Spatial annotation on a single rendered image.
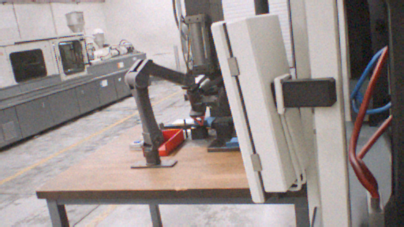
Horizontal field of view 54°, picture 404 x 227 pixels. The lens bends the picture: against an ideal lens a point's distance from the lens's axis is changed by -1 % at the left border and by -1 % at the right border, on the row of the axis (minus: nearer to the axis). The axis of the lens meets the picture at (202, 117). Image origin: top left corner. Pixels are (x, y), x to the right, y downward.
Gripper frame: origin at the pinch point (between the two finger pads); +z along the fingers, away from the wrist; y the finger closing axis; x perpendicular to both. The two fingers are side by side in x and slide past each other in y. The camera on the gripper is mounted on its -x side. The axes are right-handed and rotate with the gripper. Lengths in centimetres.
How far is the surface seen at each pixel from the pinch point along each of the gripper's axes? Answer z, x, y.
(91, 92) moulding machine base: 325, 407, 445
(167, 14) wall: 391, 369, 875
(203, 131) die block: 8.8, 1.9, 2.1
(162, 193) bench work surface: -16, 1, -54
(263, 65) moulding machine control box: -82, -46, -72
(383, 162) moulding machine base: -26, -74, -49
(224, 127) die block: 6.4, -9.7, 2.0
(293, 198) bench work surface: -13, -46, -53
